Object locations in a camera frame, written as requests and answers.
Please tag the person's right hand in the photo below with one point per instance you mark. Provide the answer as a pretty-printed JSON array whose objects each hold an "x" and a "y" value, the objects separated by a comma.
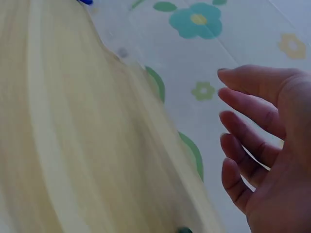
[{"x": 286, "y": 170}]

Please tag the dark green round piece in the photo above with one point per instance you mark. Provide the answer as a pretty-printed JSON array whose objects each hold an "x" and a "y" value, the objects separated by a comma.
[{"x": 184, "y": 230}]

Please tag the blue plastic piece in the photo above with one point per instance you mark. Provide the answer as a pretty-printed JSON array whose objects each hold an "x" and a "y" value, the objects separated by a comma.
[{"x": 85, "y": 1}]

